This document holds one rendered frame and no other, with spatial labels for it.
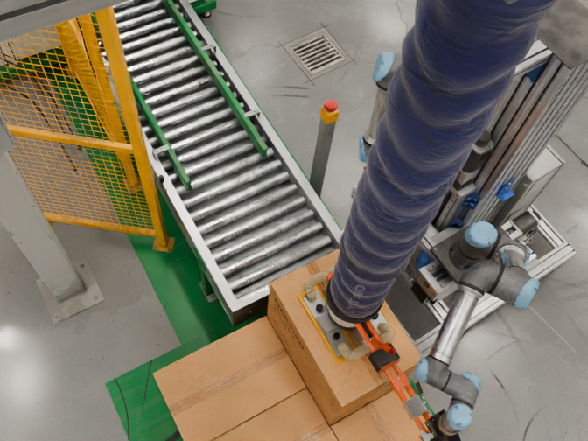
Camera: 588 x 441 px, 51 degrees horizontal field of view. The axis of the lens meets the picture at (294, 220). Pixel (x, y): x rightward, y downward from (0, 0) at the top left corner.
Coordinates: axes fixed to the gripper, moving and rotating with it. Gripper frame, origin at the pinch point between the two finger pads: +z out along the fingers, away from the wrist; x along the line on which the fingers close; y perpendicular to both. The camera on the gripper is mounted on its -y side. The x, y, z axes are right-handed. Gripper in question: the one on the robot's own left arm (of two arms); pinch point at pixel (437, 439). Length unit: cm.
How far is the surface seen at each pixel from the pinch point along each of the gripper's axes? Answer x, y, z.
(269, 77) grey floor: -73, 262, 107
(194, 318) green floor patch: 50, 122, 107
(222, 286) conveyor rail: 36, 110, 48
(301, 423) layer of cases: 33, 36, 53
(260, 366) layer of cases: 37, 67, 53
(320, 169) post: -46, 152, 57
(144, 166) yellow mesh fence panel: 46, 171, 17
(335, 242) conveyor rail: -27, 106, 51
